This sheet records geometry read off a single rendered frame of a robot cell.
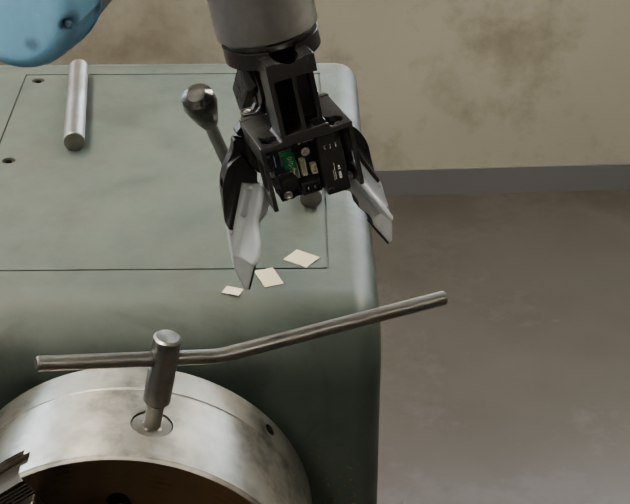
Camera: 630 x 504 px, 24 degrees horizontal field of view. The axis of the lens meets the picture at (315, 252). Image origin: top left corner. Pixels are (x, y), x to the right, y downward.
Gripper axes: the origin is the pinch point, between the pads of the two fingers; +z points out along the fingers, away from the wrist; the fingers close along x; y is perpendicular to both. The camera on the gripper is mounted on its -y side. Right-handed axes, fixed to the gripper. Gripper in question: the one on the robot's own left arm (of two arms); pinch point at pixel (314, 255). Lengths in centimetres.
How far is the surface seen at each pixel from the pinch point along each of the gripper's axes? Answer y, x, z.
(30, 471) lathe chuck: 4.1, -26.5, 8.0
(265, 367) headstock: -5.9, -5.4, 12.6
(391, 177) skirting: -252, 75, 129
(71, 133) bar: -43.7, -14.1, 1.9
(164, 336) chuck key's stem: 3.6, -13.6, 0.6
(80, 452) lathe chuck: 4.7, -22.4, 7.5
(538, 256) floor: -209, 98, 142
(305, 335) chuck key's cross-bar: 3.3, -2.8, 4.8
